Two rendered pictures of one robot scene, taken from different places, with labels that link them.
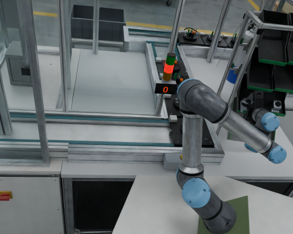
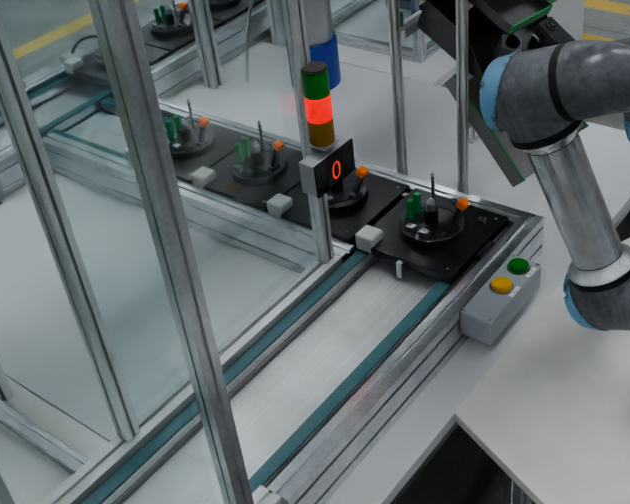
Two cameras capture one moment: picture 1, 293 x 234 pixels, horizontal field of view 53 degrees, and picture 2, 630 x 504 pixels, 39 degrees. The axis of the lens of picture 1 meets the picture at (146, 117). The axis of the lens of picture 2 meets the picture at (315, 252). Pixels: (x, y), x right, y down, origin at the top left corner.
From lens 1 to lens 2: 0.86 m
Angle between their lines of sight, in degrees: 28
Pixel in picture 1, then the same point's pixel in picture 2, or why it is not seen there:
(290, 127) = not seen: hidden behind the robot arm
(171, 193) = (558, 377)
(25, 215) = not seen: outside the picture
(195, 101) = (601, 84)
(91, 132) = (248, 422)
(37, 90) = (213, 365)
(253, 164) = not seen: hidden behind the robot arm
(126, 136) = (331, 358)
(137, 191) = (507, 438)
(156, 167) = (461, 361)
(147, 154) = (432, 348)
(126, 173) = (433, 430)
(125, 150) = (390, 378)
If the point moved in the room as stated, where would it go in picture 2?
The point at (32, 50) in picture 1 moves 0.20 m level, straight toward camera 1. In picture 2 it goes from (184, 242) to (352, 275)
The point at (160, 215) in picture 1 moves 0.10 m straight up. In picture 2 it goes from (606, 432) to (611, 393)
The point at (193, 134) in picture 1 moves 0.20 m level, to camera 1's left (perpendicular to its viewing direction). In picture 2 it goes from (587, 179) to (503, 235)
